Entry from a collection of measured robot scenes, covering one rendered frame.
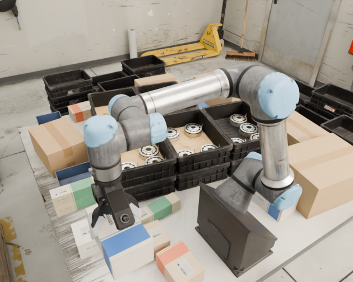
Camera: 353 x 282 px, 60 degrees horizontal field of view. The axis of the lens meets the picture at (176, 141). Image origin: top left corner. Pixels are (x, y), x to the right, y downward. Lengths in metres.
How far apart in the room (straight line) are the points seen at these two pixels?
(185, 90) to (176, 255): 0.67
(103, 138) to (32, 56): 4.01
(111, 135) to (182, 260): 0.71
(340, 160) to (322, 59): 2.93
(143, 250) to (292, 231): 0.84
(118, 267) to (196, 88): 0.53
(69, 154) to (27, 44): 3.03
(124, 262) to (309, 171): 0.99
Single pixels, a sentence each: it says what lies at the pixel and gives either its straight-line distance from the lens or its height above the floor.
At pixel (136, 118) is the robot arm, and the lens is 0.73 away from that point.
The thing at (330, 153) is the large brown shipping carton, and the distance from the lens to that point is 1.70.
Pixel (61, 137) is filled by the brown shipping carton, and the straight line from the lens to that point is 1.77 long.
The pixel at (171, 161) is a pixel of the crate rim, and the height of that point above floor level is 0.93.
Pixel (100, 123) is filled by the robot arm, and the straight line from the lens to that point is 0.69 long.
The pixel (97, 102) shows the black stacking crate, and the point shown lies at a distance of 2.05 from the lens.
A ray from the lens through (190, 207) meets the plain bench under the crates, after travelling 1.52.
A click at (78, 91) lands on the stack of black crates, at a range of 3.05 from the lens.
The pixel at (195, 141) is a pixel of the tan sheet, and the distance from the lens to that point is 1.71.
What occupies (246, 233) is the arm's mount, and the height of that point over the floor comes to 0.96.
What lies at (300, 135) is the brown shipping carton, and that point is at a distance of 1.85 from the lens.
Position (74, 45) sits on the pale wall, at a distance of 4.73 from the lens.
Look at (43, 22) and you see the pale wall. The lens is 4.56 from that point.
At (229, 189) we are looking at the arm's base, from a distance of 1.23.
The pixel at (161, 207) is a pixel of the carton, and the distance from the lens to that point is 1.43.
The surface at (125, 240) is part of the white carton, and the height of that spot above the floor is 1.14.
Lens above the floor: 1.83
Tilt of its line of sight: 36 degrees down
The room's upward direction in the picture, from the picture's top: 1 degrees clockwise
